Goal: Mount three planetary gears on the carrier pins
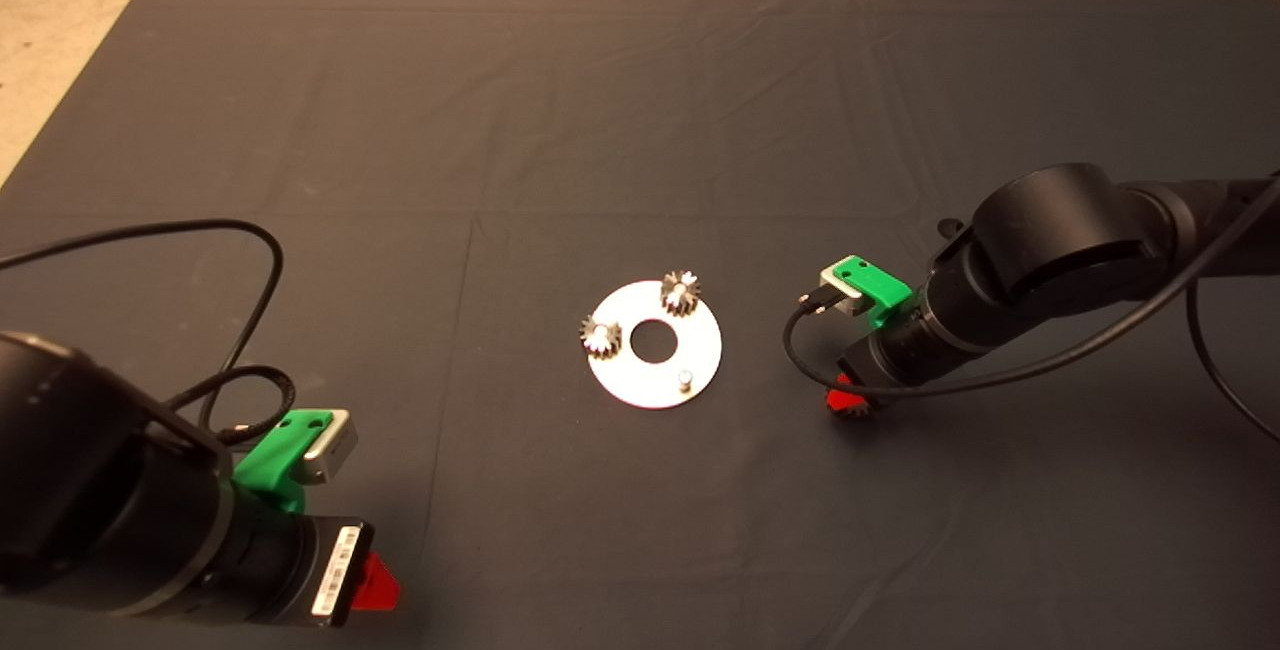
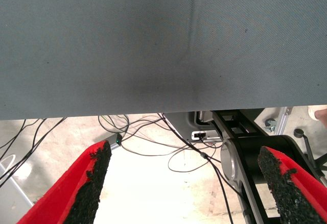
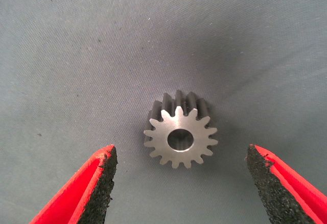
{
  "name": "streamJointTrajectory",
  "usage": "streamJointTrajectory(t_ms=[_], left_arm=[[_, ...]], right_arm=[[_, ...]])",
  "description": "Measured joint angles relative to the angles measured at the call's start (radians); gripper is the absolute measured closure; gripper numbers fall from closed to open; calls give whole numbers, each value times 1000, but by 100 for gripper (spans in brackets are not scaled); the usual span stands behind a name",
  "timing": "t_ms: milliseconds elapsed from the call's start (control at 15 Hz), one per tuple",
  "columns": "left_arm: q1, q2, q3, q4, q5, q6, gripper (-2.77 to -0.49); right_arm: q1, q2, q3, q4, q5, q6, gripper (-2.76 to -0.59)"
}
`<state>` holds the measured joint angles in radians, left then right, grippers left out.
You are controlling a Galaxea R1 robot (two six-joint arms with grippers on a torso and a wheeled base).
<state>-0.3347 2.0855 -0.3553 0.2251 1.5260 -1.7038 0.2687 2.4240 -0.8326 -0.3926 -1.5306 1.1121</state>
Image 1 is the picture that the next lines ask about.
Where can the dark grey table cloth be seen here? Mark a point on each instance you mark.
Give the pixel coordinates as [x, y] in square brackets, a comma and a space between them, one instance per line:
[640, 130]

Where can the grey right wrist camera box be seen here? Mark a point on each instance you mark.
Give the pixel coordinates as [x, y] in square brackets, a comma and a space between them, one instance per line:
[840, 288]

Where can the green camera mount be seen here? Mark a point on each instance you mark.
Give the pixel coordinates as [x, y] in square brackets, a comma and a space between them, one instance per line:
[880, 285]
[265, 460]

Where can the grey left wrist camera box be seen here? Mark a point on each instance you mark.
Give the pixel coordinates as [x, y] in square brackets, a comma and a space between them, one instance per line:
[335, 450]

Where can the green left camera mount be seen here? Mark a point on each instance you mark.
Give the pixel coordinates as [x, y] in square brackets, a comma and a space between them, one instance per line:
[265, 460]

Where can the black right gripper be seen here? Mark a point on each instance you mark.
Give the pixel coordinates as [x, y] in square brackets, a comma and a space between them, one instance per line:
[868, 370]

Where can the round metal carrier plate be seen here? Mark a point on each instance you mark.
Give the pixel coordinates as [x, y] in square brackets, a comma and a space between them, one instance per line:
[640, 385]

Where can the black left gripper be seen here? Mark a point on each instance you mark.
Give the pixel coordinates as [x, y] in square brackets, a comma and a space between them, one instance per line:
[310, 570]

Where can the small steel planetary gear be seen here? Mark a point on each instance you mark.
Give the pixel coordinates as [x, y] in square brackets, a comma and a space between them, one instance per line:
[590, 340]
[858, 411]
[680, 305]

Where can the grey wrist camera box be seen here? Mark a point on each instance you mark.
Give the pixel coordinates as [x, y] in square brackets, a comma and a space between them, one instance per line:
[840, 288]
[335, 450]

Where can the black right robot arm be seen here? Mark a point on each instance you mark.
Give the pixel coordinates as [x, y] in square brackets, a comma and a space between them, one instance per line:
[1060, 250]

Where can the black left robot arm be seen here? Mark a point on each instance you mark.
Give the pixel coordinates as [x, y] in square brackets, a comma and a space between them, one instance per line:
[90, 490]

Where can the green right camera mount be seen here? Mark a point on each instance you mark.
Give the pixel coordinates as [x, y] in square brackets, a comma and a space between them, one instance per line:
[880, 285]

